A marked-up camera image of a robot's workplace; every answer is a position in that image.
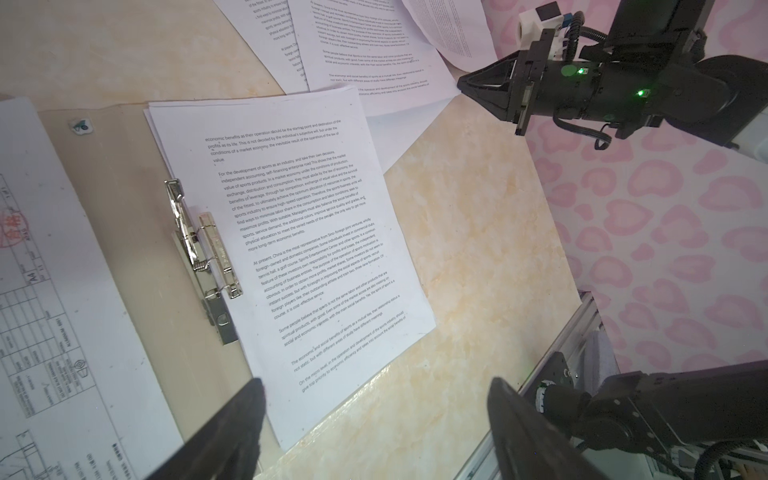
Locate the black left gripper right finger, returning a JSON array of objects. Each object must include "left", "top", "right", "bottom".
[{"left": 487, "top": 377, "right": 605, "bottom": 480}]

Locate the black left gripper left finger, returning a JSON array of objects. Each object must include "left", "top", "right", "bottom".
[{"left": 149, "top": 378, "right": 266, "bottom": 479}]

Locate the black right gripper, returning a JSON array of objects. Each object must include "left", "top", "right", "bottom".
[{"left": 457, "top": 30, "right": 663, "bottom": 141}]

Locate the central printed text sheet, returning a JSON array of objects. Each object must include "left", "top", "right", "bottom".
[{"left": 289, "top": 0, "right": 458, "bottom": 117}]

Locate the technical drawing paper sheet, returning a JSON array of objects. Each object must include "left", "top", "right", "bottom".
[{"left": 1, "top": 98, "right": 182, "bottom": 479}]

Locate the translucent beige file folder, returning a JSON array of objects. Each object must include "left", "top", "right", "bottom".
[{"left": 40, "top": 104, "right": 251, "bottom": 439}]

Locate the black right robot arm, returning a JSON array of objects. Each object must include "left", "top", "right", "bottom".
[{"left": 458, "top": 29, "right": 767, "bottom": 455}]

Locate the metal folder clip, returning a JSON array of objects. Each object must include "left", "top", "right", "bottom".
[{"left": 164, "top": 179, "right": 243, "bottom": 345}]

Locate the underlying printed paper sheet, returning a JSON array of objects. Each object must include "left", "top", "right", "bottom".
[{"left": 214, "top": 0, "right": 309, "bottom": 94}]

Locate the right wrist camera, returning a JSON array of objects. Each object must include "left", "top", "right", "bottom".
[{"left": 518, "top": 0, "right": 718, "bottom": 61}]

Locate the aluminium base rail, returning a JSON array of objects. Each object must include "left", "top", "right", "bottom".
[{"left": 455, "top": 291, "right": 601, "bottom": 479}]

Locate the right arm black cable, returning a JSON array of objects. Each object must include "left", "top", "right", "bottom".
[{"left": 551, "top": 11, "right": 768, "bottom": 480}]

